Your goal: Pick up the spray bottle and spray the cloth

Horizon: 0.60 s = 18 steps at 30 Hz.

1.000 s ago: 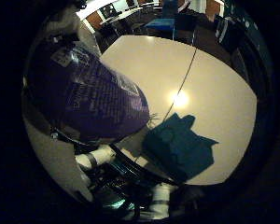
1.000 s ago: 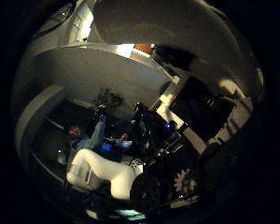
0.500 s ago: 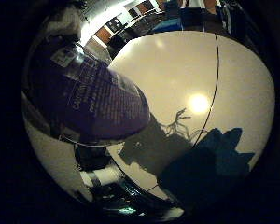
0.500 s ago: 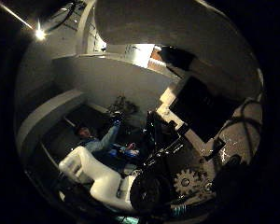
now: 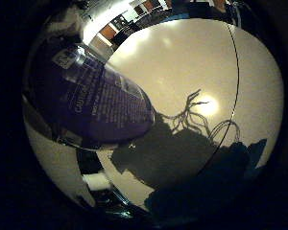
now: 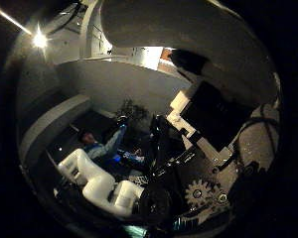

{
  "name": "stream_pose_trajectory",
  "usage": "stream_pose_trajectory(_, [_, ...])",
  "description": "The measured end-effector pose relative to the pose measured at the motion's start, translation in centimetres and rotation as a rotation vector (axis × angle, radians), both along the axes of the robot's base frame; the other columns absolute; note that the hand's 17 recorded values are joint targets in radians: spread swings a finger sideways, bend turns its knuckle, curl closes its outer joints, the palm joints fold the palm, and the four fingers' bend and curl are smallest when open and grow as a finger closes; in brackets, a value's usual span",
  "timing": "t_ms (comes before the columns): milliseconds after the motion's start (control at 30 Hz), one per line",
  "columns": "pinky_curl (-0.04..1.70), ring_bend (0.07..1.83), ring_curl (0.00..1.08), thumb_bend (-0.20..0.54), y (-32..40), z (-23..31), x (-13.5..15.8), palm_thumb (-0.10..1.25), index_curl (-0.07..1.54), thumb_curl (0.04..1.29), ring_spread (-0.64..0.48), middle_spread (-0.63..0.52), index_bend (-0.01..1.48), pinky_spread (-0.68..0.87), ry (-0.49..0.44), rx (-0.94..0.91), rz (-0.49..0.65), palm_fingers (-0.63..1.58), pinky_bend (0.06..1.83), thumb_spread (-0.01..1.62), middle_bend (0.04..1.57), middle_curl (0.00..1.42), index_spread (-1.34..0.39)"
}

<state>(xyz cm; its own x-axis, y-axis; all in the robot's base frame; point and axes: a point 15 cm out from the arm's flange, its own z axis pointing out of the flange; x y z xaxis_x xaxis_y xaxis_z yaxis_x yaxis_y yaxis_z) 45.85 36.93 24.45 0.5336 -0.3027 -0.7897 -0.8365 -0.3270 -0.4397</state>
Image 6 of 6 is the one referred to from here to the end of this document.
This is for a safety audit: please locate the potted green plant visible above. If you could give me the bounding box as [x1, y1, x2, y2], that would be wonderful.
[116, 98, 151, 124]

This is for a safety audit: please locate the glowing teal screen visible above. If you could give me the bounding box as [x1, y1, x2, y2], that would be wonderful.
[123, 224, 149, 238]

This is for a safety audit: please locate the person in blue jacket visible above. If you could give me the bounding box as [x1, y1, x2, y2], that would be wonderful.
[77, 122, 147, 167]

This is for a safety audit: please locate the bright ceiling lamp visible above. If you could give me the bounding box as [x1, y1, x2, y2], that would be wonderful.
[30, 28, 51, 52]

